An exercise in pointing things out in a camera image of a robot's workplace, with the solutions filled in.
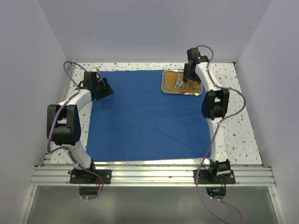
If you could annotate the steel forceps in tray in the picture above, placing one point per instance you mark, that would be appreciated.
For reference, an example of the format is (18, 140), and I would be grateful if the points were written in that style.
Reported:
(179, 82)

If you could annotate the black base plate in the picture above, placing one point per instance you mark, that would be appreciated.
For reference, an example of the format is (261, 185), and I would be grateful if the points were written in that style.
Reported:
(216, 173)
(90, 176)

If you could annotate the steel tray with orange mat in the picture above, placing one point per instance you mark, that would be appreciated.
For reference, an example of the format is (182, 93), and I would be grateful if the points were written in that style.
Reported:
(172, 77)

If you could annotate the blue surgical drape cloth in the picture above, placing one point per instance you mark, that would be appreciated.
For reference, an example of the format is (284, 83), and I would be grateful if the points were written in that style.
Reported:
(139, 122)

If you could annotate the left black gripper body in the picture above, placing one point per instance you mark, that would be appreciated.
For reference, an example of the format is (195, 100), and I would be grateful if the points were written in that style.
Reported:
(101, 92)

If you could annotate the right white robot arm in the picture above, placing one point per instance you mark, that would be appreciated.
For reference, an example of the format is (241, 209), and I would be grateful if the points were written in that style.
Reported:
(214, 108)

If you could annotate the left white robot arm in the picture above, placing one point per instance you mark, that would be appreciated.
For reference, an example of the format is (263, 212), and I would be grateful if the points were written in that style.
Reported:
(63, 123)

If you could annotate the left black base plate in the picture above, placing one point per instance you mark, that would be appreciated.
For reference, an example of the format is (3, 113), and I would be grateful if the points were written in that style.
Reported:
(90, 176)

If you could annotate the aluminium mounting rail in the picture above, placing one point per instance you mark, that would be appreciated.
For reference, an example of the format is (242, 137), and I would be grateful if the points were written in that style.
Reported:
(153, 175)

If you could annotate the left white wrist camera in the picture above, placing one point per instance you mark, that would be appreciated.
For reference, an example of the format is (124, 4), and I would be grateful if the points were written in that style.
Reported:
(96, 69)

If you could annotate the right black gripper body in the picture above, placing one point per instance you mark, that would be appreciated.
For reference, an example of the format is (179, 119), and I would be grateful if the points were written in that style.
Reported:
(189, 74)

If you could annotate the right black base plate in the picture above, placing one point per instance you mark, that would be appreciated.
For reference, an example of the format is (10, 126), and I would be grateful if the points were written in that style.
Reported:
(216, 173)

